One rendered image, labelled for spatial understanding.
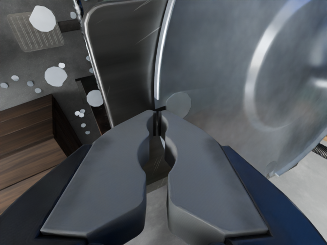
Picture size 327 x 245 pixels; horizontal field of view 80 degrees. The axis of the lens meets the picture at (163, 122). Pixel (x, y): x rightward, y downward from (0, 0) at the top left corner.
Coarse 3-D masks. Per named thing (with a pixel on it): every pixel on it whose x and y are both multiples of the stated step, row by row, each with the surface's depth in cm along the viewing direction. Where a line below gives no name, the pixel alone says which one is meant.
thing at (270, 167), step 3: (273, 162) 25; (267, 165) 24; (270, 165) 25; (273, 165) 25; (267, 168) 25; (270, 168) 25; (273, 168) 25; (264, 171) 25; (267, 171) 25; (270, 171) 25; (264, 174) 25
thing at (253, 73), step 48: (192, 0) 11; (240, 0) 12; (288, 0) 14; (192, 48) 12; (240, 48) 14; (288, 48) 15; (192, 96) 14; (240, 96) 16; (288, 96) 18; (240, 144) 20; (288, 144) 24
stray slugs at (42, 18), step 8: (40, 8) 19; (32, 16) 19; (40, 16) 19; (48, 16) 19; (32, 24) 19; (40, 24) 19; (48, 24) 19; (48, 72) 21; (56, 72) 22; (64, 72) 22; (48, 80) 22; (56, 80) 22; (64, 80) 22; (88, 96) 25; (96, 96) 25; (96, 104) 26
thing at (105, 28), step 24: (120, 0) 10; (144, 0) 10; (96, 24) 10; (120, 24) 10; (144, 24) 11; (96, 48) 10; (120, 48) 11; (144, 48) 11; (96, 72) 11; (120, 72) 11; (144, 72) 12; (120, 96) 12; (144, 96) 13; (120, 120) 13; (144, 168) 16; (168, 168) 17
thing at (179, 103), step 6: (174, 96) 13; (180, 96) 14; (186, 96) 14; (168, 102) 13; (174, 102) 14; (180, 102) 14; (186, 102) 14; (168, 108) 14; (174, 108) 14; (180, 108) 14; (186, 108) 14; (180, 114) 14; (186, 114) 15
